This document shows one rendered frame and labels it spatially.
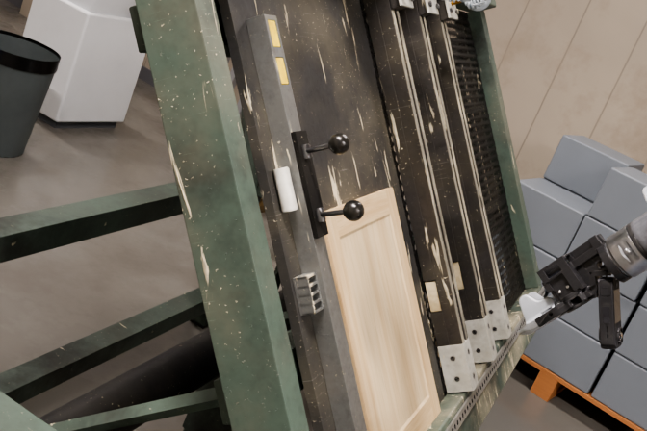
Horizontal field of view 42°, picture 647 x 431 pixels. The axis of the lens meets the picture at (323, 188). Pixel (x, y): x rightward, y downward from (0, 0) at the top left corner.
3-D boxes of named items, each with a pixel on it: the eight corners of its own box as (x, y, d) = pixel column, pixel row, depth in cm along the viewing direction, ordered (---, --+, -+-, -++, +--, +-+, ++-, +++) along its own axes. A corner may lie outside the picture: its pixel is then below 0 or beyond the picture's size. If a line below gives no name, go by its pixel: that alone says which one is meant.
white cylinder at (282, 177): (270, 170, 152) (278, 214, 152) (284, 167, 150) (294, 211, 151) (276, 168, 154) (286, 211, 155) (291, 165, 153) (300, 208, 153)
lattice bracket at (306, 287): (300, 316, 152) (315, 314, 151) (292, 278, 152) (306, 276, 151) (309, 310, 156) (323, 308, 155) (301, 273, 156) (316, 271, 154)
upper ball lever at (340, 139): (296, 164, 155) (339, 154, 144) (291, 143, 155) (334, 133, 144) (312, 161, 157) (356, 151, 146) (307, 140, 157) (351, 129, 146)
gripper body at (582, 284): (547, 269, 145) (605, 231, 139) (576, 313, 142) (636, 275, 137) (532, 274, 138) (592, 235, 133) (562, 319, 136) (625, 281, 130)
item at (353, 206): (309, 227, 155) (353, 222, 144) (305, 207, 155) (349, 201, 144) (325, 222, 158) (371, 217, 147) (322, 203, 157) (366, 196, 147)
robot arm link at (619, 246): (659, 262, 135) (649, 267, 128) (635, 277, 137) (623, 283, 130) (632, 223, 137) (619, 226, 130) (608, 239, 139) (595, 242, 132)
